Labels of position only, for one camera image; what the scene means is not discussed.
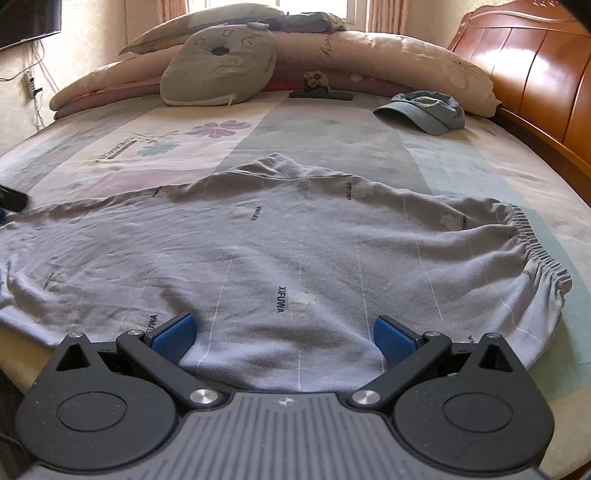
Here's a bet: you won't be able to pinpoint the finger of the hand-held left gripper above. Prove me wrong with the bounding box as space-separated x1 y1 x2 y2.
0 183 29 223

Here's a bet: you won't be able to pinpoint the grey-green folded cloth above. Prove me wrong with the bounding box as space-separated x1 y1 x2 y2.
281 11 348 34

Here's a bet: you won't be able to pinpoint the black flat bar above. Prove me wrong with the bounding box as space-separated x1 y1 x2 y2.
289 90 354 102

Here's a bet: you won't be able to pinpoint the grey pants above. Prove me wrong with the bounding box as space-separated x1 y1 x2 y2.
0 152 574 394

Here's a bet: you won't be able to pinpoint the grey pillow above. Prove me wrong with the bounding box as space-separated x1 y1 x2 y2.
119 4 287 55

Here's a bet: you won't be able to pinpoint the wall-mounted black television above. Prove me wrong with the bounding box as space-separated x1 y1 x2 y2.
0 0 63 51

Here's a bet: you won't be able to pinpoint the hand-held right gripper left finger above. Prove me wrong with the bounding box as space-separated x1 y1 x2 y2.
55 313 223 412

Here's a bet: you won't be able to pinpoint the long pink floral pillow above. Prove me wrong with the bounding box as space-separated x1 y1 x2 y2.
48 30 499 122

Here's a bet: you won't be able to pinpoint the pink striped curtain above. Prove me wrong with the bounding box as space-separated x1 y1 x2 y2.
124 0 188 22
367 0 419 34

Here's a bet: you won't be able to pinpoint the wooden headboard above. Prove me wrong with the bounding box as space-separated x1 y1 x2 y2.
447 0 591 206

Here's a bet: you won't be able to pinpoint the wall power strip with cables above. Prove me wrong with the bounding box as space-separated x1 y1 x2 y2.
0 39 51 132

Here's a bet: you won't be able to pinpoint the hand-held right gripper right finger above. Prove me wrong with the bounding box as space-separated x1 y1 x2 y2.
347 316 527 411

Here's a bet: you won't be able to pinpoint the grey animal face cushion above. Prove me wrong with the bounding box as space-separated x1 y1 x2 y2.
160 22 277 107

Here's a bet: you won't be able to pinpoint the blue cap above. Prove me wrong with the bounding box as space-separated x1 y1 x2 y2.
373 91 467 136

